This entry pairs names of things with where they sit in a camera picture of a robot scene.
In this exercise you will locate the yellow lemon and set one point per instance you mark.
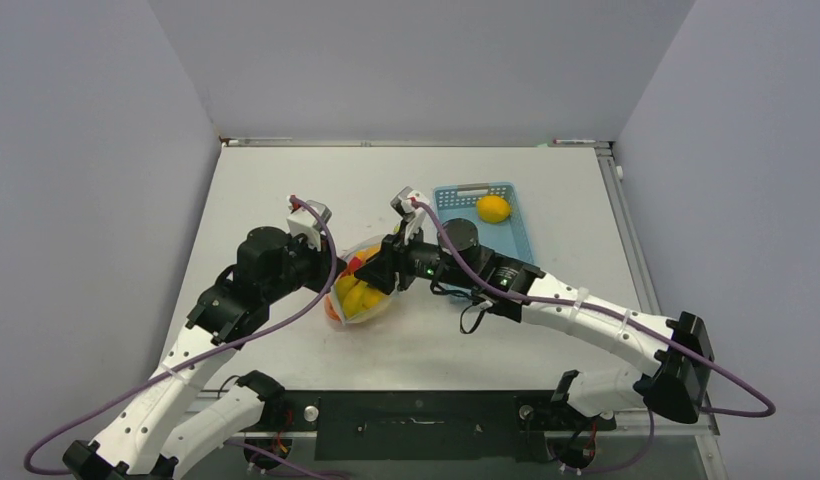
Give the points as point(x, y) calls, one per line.
point(493, 209)

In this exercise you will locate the red apple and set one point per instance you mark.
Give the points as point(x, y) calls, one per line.
point(353, 265)

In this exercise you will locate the orange fruit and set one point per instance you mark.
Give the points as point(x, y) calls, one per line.
point(330, 311)

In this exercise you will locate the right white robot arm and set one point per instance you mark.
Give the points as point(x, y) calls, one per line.
point(665, 358)

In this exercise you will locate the clear zip top bag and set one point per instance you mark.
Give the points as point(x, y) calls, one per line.
point(347, 255)

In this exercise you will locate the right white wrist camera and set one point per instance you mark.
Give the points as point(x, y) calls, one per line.
point(413, 217)

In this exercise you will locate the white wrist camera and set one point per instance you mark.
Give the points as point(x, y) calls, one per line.
point(304, 219)
point(413, 217)

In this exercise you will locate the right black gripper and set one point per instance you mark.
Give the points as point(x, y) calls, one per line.
point(394, 258)

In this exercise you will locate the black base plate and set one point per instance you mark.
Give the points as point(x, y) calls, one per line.
point(420, 425)

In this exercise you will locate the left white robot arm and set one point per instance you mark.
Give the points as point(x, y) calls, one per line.
point(150, 438)

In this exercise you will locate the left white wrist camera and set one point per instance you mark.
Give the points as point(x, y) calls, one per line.
point(304, 219)

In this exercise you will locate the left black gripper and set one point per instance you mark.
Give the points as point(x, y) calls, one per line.
point(323, 262)

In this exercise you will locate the yellow banana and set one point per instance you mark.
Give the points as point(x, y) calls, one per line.
point(356, 297)

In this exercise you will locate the blue plastic basket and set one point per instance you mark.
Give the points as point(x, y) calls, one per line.
point(508, 237)

